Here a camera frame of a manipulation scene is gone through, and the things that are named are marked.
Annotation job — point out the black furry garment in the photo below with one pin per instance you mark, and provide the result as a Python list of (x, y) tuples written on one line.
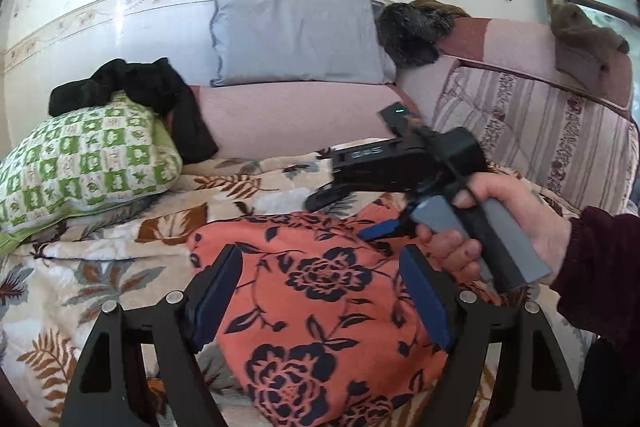
[(409, 34)]

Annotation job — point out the pink sofa backrest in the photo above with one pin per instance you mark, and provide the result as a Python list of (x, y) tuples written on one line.
[(524, 49)]

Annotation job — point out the pink sofa cushion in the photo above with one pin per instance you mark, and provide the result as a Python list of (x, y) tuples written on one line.
[(262, 120)]

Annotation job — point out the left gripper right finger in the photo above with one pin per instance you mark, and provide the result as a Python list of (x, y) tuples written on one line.
[(532, 386)]

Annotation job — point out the dark red sleeve forearm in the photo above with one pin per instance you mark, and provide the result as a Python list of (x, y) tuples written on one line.
[(598, 286)]

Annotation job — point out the right hand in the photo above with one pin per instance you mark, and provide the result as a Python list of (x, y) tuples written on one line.
[(495, 230)]

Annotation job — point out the striped floral cushion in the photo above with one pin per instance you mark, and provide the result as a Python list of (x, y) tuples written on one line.
[(577, 149)]

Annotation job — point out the black garment on pillow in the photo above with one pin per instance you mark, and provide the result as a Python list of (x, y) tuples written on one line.
[(156, 86)]

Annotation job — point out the green checkered pillow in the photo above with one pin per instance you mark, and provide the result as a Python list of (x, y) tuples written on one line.
[(84, 163)]

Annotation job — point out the dark brown garment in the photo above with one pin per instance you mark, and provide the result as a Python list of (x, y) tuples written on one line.
[(584, 50)]

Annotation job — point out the orange floral garment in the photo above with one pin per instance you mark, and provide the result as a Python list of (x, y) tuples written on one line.
[(321, 330)]

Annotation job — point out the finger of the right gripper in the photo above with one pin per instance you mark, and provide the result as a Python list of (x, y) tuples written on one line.
[(328, 195), (389, 229)]

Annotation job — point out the grey pillow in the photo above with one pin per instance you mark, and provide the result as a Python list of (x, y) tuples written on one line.
[(257, 41)]

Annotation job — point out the leaf pattern blanket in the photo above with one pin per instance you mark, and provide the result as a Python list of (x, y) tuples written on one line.
[(53, 288)]

